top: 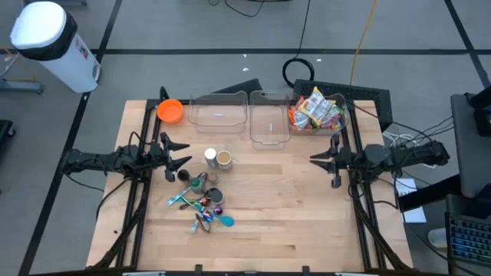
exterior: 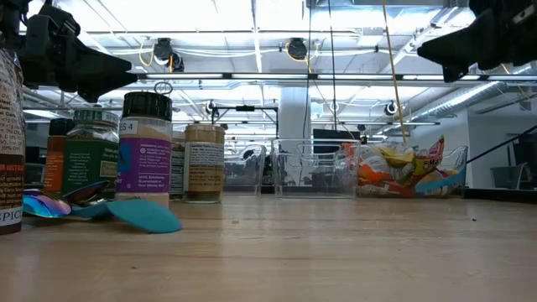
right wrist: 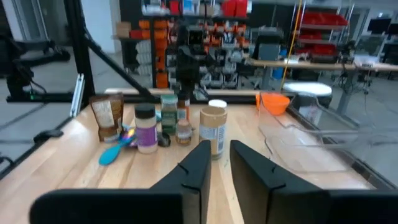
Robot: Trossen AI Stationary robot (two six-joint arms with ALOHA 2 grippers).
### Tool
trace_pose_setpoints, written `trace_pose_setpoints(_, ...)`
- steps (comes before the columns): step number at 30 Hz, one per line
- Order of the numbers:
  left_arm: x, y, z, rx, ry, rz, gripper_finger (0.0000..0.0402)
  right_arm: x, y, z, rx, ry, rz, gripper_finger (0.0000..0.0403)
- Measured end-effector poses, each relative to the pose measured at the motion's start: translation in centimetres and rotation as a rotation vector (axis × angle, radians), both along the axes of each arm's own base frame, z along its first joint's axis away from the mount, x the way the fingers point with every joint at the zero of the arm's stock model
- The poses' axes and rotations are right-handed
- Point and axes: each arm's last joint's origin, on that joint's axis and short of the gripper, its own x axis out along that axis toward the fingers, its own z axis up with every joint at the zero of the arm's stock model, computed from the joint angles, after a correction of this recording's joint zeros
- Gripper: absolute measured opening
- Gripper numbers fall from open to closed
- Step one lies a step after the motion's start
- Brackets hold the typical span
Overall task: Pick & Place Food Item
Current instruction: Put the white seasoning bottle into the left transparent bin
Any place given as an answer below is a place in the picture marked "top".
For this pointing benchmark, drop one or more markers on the small clear glass jar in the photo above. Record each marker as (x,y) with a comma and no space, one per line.
(213,179)

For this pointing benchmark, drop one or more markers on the tan lid spice jar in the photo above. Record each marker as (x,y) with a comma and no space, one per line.
(224,159)

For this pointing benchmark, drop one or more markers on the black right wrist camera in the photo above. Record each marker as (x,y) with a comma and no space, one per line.
(336,181)

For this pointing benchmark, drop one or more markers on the teal plastic spoon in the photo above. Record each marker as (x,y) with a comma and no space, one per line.
(227,221)

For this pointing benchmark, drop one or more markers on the black angled plate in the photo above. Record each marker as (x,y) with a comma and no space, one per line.
(245,87)

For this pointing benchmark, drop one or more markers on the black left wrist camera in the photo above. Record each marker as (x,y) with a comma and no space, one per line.
(170,176)

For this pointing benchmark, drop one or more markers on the white computer mouse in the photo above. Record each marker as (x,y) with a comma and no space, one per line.
(437,238)

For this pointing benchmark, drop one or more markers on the black aluminium table frame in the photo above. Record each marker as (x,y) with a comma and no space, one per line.
(276,274)

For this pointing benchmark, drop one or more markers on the black box device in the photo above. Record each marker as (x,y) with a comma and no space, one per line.
(484,115)

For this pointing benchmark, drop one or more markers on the backlit black keyboard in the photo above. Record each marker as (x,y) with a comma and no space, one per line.
(470,239)

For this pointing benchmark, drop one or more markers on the white paper sheet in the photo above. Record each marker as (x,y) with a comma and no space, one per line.
(416,216)

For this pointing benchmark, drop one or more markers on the grey side desk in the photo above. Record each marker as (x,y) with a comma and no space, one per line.
(472,161)

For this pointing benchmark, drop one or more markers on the purple bowl metal spoon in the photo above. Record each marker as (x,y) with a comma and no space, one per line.
(217,210)

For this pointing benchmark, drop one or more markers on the white trash can black bag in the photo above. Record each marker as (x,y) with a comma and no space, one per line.
(42,23)

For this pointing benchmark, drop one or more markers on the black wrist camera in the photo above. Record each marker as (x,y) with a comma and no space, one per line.
(336,181)
(170,176)

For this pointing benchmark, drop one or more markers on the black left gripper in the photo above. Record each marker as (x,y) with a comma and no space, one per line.
(159,155)

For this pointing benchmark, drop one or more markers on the green label spice jar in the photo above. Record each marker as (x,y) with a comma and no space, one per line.
(197,184)

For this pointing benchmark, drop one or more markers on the black table edge clip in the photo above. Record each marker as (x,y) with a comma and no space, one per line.
(198,269)
(305,270)

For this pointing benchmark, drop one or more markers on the black floor stand foot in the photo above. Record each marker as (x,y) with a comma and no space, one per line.
(5,130)

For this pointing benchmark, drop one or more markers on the white lid spice jar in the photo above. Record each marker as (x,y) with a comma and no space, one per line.
(210,157)

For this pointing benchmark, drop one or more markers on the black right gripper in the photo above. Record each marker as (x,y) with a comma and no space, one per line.
(340,161)

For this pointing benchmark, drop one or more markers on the purple label spice jar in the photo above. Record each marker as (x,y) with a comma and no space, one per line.
(216,196)

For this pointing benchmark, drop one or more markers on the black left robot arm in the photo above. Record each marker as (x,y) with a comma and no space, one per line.
(99,159)

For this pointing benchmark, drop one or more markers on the orange plastic bowl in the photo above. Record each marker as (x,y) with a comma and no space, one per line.
(170,111)

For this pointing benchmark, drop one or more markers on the yellow edged ramen packet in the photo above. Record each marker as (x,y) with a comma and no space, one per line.
(316,107)

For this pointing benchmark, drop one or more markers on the grey metal bar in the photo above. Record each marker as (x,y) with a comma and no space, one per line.
(57,2)

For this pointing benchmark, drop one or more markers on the clear plastic bin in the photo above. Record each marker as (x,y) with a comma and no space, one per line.
(318,132)
(199,122)
(268,138)

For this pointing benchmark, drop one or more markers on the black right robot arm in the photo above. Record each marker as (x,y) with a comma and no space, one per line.
(383,157)

